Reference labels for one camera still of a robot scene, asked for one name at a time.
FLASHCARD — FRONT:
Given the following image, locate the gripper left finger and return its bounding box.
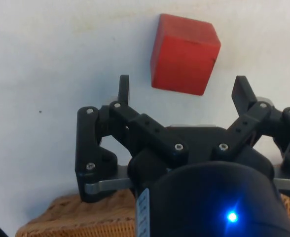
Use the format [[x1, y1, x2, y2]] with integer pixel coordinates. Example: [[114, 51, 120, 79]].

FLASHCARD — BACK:
[[74, 75, 189, 203]]

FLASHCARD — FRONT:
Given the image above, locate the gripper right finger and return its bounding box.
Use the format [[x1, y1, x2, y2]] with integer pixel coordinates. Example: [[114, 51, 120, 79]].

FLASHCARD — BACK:
[[212, 75, 290, 178]]

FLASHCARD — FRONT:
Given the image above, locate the red cube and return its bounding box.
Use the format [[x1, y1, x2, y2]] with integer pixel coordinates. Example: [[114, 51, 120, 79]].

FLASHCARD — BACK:
[[150, 13, 221, 96]]

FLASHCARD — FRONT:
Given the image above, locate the wicker basket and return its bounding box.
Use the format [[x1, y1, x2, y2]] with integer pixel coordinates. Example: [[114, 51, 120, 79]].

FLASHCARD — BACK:
[[15, 194, 290, 237]]

